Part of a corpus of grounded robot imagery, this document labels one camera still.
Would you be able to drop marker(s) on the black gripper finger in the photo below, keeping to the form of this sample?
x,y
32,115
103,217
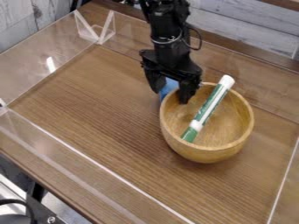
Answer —
x,y
156,78
188,87

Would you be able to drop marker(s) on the clear acrylic corner bracket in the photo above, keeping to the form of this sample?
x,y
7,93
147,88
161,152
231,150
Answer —
x,y
95,33

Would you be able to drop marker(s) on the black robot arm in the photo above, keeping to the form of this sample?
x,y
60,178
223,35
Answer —
x,y
175,38

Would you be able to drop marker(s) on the green white Expo marker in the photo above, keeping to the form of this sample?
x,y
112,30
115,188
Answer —
x,y
207,108

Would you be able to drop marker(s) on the brown wooden bowl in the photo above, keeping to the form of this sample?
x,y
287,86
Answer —
x,y
224,133

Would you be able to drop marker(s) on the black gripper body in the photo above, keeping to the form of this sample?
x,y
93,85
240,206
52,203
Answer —
x,y
171,55

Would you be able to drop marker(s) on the blue rectangular block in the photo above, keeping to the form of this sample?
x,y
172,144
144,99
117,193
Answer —
x,y
169,85

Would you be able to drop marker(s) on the black metal table frame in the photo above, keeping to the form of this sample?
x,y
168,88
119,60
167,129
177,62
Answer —
x,y
28,198

